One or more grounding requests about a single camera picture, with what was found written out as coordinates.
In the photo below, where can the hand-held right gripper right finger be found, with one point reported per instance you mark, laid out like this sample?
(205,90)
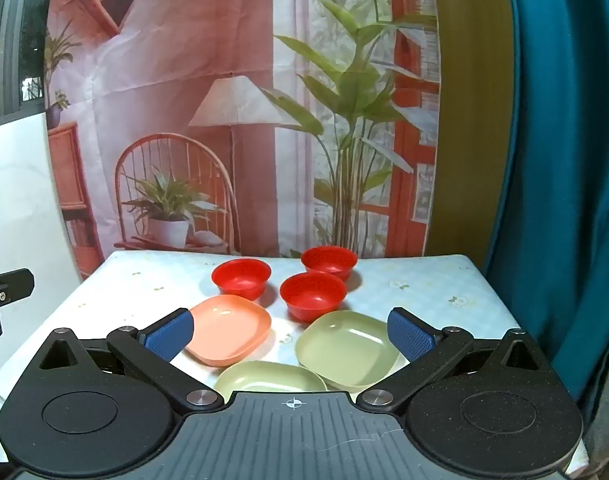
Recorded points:
(409,335)

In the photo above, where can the red bowl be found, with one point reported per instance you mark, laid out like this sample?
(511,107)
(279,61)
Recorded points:
(242,277)
(312,295)
(329,260)

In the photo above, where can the floral checked tablecloth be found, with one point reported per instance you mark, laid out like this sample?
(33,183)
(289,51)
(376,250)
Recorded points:
(134,280)

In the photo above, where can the pink square plate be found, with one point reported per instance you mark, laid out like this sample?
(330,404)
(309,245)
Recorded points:
(229,330)

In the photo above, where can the teal curtain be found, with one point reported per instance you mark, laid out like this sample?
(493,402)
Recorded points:
(569,160)

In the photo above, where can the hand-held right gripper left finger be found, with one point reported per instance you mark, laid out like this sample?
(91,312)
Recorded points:
(169,332)

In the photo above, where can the green square plate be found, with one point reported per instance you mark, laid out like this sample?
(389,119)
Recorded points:
(269,377)
(347,347)

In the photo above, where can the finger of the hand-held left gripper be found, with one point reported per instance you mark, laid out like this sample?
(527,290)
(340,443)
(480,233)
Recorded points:
(14,282)

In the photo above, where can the printed room scene backdrop cloth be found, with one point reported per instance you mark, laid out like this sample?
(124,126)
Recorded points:
(184,60)

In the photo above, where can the dark framed window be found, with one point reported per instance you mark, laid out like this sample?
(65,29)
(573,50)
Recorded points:
(29,35)

